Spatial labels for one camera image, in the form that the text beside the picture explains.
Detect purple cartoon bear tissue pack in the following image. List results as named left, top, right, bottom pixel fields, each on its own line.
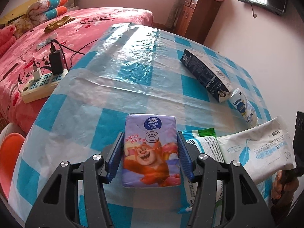
left=122, top=114, right=181, bottom=188

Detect person's right hand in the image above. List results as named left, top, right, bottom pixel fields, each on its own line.
left=271, top=170, right=299, bottom=204

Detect white feather wipes pack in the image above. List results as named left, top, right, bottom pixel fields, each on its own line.
left=217, top=116, right=296, bottom=184

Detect white yogurt bottle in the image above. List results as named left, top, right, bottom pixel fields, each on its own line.
left=229, top=88, right=258, bottom=128

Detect orange plastic bucket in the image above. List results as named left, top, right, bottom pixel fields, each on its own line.
left=0, top=133, right=25, bottom=200

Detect green white wipes pack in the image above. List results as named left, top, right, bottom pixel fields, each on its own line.
left=177, top=128, right=224, bottom=214

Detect dark blue milk carton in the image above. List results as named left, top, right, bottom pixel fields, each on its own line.
left=180, top=49, right=234, bottom=102

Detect white power strip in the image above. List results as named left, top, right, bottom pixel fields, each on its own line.
left=21, top=69, right=68, bottom=104

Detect white small charger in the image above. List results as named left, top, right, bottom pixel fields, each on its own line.
left=32, top=68, right=42, bottom=81

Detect black charger adapter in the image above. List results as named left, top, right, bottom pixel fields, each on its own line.
left=49, top=50, right=64, bottom=75

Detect blue white checkered tablecloth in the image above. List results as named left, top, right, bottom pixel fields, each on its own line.
left=8, top=23, right=271, bottom=220

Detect pink bed cover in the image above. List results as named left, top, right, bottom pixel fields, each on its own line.
left=1, top=7, right=154, bottom=133

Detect brown wooden cabinet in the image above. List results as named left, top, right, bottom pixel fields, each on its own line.
left=174, top=0, right=222, bottom=44

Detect white remote control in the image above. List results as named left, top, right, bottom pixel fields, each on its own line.
left=36, top=37, right=54, bottom=51

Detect folded pink blanket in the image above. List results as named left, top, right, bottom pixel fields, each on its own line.
left=0, top=25, right=16, bottom=57

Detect olive green cloth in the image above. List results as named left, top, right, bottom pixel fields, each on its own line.
left=44, top=15, right=76, bottom=33

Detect rolled colourful quilt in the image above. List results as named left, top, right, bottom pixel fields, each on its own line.
left=26, top=0, right=69, bottom=26

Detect yellow wooden headboard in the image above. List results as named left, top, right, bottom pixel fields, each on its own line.
left=1, top=0, right=40, bottom=26

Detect black charger cable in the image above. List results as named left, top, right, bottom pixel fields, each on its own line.
left=49, top=39, right=99, bottom=72

